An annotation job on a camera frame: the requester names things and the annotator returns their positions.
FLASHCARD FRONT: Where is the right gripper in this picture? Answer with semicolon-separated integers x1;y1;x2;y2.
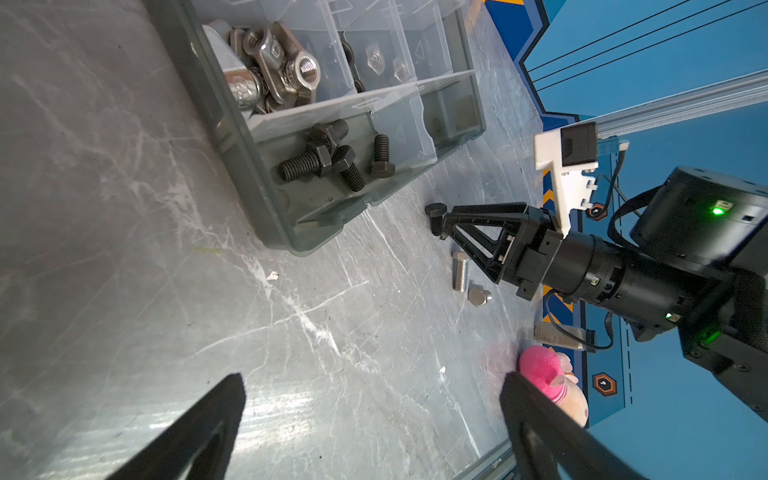
442;202;565;300

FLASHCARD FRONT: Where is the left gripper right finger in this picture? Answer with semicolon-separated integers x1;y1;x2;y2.
500;372;642;480

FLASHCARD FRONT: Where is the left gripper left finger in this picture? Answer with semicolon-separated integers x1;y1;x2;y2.
110;373;246;479

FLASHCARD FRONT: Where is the silver hex bolt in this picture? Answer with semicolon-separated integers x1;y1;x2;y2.
452;250;470;293
467;285;492;307

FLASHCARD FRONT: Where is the black hex bolt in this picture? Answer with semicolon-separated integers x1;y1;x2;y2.
307;119;349;154
332;145;365;192
370;134;396;178
425;203;448;237
277;142;332;182

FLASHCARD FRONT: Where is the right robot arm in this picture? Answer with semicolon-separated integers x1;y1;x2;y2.
441;167;767;416

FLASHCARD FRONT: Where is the silver hex bolt upright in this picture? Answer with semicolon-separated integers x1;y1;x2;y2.
452;250;470;293

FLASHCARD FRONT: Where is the plush doll toy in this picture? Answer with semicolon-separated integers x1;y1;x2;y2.
518;345;589;427

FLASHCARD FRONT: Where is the grey plastic organizer box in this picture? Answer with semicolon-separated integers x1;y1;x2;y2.
145;1;485;256

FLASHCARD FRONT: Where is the right aluminium corner post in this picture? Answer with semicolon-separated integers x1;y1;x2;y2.
590;69;767;139

